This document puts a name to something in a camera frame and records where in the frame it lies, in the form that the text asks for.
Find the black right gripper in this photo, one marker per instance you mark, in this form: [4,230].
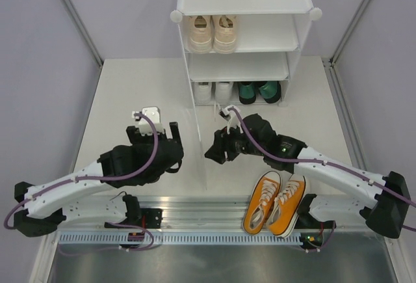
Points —
[222,142]

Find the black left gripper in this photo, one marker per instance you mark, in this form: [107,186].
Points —
[138,140]

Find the clear cabinet door panel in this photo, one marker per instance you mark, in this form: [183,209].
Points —
[197,147]

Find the white sneaker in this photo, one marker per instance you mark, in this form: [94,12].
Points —
[202,92]
[222,94]

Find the orange sneaker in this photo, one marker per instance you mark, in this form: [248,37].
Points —
[283,217]
[261,201]

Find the green pointed shoe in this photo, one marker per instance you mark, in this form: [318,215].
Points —
[247,92]
[270,91]

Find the beige sneaker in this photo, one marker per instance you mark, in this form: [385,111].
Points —
[200,35]
[225,34]

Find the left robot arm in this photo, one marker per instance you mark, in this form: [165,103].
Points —
[43,208]

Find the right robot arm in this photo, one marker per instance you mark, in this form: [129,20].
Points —
[385,199]

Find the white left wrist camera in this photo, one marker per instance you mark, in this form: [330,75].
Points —
[148,120]

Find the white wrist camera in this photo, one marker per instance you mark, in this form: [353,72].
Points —
[148,120]
[230,114]

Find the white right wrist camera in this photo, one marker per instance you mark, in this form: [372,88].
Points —
[230,114]

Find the aluminium mounting rail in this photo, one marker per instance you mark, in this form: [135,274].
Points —
[220,213]

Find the white slotted cable duct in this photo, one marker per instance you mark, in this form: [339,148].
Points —
[177,238]

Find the left aluminium frame post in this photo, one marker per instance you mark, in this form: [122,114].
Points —
[82,30]

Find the aluminium frame post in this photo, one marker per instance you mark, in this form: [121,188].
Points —
[82,30]
[358,15]

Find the right aluminium frame post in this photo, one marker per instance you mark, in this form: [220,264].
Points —
[358,15]

